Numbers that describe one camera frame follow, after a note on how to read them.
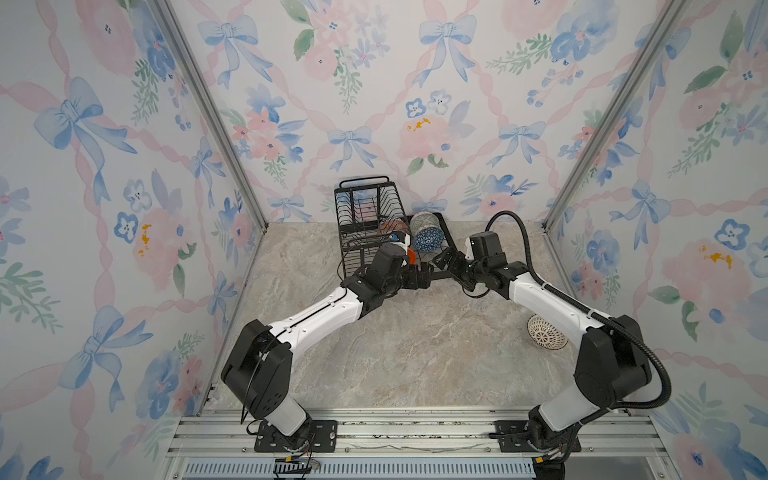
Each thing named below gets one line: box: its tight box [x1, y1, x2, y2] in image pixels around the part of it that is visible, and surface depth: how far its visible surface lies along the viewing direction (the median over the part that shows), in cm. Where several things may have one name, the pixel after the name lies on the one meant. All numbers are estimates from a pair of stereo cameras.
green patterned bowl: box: [410, 211, 440, 236], surface depth 116 cm
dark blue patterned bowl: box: [414, 227, 444, 253], surface depth 113 cm
